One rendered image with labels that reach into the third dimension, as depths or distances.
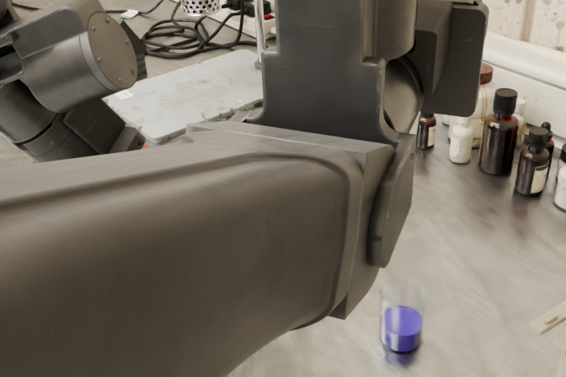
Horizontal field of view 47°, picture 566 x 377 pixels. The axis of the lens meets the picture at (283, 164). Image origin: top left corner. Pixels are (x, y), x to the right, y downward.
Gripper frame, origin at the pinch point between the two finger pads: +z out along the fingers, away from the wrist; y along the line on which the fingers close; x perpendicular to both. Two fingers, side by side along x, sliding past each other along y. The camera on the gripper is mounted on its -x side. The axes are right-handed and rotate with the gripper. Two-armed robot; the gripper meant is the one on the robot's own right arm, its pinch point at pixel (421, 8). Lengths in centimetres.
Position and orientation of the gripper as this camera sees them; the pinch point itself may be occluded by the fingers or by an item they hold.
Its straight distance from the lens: 47.7
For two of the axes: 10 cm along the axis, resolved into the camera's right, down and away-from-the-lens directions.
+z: 3.7, -5.0, 7.9
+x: 0.4, 8.5, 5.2
